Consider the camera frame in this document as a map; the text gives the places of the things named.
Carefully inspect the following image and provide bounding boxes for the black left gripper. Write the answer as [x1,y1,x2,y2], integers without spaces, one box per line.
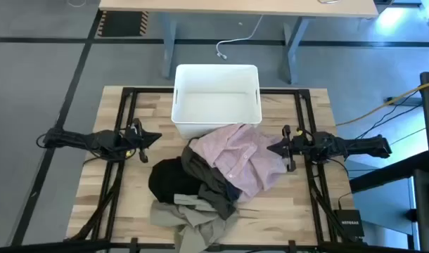
[122,117,163,164]

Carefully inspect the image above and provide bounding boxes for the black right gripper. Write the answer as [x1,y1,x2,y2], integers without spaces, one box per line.
[267,124,309,172]

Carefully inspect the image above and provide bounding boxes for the pink button-up shirt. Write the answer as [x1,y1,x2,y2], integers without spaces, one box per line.
[188,122,289,203]

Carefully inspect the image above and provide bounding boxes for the large black garment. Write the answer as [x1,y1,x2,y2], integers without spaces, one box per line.
[148,157,205,205]

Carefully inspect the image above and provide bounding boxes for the dark olive shirt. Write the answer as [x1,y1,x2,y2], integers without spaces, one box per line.
[181,138,242,221]

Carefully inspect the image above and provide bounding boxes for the white plastic laundry basket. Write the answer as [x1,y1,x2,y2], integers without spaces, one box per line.
[170,63,263,140]

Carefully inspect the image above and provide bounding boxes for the khaki grey garment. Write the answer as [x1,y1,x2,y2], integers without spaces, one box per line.
[149,193,241,253]

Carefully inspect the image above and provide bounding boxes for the black diagonal support beam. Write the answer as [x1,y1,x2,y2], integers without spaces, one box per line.
[349,150,429,193]

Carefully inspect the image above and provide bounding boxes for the black mat hazard-striped edges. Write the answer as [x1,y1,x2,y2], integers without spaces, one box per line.
[96,10,150,38]

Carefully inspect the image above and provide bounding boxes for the grey power strip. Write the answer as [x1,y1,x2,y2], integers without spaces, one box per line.
[384,96,423,107]

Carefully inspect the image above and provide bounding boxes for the wooden desk grey legs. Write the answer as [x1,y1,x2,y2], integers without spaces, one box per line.
[98,0,380,85]

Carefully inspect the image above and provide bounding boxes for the black metal table frame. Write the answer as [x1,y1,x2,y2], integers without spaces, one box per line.
[63,86,369,253]

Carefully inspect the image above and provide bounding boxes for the black Netgear network switch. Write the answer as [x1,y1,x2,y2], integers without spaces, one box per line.
[333,209,366,239]

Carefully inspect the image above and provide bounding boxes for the thin black cable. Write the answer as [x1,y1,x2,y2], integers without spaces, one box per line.
[354,101,426,140]

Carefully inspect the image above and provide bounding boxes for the yellow cable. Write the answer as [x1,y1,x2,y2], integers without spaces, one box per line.
[335,79,429,127]

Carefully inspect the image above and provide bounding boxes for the white cable with plug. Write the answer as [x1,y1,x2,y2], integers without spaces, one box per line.
[216,13,264,60]

